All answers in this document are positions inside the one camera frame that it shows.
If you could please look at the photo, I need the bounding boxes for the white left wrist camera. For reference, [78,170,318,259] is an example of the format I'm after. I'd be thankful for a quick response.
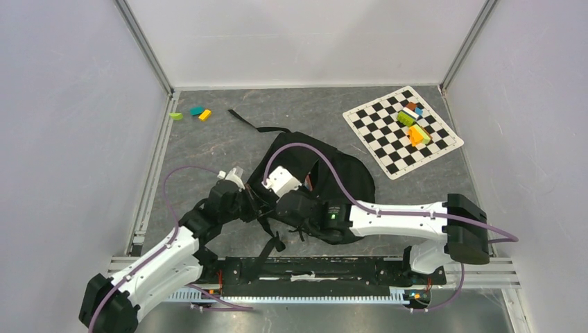
[224,166,245,190]

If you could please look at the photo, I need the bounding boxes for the orange green block stack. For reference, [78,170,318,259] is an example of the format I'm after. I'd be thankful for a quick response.
[407,124,431,146]

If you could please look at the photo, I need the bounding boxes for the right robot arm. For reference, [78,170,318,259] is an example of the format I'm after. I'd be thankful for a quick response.
[275,191,490,283]

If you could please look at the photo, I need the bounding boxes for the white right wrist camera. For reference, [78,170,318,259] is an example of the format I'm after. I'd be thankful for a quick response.
[263,166,302,198]

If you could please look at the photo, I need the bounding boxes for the aluminium frame rail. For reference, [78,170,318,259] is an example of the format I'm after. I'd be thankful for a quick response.
[111,0,180,263]

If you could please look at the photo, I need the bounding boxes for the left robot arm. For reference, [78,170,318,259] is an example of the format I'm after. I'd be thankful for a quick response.
[78,180,260,332]

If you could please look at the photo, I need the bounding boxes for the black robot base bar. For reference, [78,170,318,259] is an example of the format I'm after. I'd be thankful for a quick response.
[193,256,447,298]

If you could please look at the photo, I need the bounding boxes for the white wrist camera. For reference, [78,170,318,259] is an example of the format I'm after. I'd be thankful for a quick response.
[263,166,302,198]
[224,166,245,190]

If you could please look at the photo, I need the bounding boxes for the green half-round block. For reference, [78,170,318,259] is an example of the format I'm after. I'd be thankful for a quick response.
[169,112,184,121]

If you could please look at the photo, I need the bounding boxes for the teal toy block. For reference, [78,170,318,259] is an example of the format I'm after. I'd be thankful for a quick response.
[190,106,205,117]

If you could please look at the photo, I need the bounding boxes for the brown blue block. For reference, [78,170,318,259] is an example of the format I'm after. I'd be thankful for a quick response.
[406,102,423,117]

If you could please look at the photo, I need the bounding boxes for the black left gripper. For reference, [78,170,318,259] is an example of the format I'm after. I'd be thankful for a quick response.
[220,183,273,223]

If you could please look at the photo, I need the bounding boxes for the black white chessboard mat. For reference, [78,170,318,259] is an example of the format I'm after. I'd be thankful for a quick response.
[343,86,464,180]

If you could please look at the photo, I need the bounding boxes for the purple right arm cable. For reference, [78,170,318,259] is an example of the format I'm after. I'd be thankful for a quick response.
[262,142,520,314]

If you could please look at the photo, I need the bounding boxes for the white slotted cable duct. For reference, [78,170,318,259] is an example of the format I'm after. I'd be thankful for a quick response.
[120,284,415,305]

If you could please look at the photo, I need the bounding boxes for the yellow toy block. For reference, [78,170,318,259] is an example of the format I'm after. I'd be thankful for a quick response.
[198,109,211,121]

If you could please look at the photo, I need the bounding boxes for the green white block stack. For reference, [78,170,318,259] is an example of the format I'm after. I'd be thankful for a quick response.
[397,109,419,127]

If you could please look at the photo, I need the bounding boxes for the black student backpack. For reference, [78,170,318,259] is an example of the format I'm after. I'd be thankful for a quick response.
[245,127,375,257]

